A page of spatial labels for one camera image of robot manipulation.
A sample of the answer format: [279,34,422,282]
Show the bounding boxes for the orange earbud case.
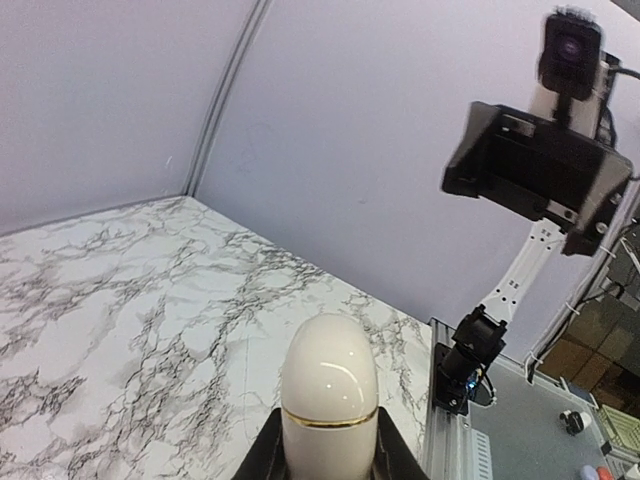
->
[596,466,615,480]

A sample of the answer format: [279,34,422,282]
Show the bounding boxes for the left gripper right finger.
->
[370,407,429,480]

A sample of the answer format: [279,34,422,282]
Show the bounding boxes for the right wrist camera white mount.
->
[528,5,624,139]

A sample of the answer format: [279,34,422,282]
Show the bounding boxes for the yellow plastic basket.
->
[598,405,640,453]

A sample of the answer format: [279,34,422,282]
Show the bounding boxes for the front aluminium rail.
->
[420,318,494,480]

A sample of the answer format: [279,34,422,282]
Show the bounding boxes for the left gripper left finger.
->
[232,408,289,480]

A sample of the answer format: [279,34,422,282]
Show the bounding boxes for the black and white earbud case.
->
[559,410,593,436]

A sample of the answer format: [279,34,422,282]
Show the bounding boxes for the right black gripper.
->
[441,101,633,256]

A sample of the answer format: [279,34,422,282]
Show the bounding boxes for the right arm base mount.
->
[431,342,497,416]

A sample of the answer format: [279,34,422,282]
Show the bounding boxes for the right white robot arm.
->
[433,95,633,414]

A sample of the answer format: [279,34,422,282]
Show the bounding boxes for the lavender round case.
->
[579,465,599,480]

